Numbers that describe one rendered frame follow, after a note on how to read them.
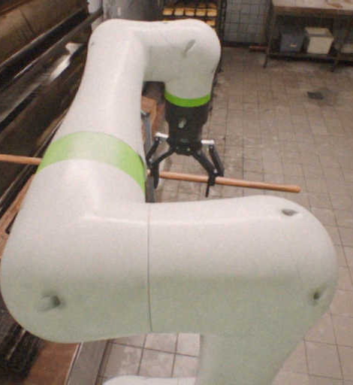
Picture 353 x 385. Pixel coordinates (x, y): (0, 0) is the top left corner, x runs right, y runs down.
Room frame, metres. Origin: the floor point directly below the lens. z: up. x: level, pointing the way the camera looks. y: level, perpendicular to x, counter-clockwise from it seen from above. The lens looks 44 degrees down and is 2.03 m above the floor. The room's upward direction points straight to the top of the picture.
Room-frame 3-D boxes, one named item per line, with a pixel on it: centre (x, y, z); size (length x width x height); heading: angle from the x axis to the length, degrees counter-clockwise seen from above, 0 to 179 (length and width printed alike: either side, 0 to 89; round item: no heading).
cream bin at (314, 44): (5.16, -2.25, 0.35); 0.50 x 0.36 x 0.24; 172
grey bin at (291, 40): (5.22, -1.83, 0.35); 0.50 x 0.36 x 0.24; 171
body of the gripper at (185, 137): (0.59, -0.02, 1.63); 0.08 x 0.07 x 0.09; 79
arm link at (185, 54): (0.58, -0.02, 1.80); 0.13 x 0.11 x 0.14; 92
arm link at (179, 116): (0.58, -0.02, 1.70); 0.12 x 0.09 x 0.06; 168
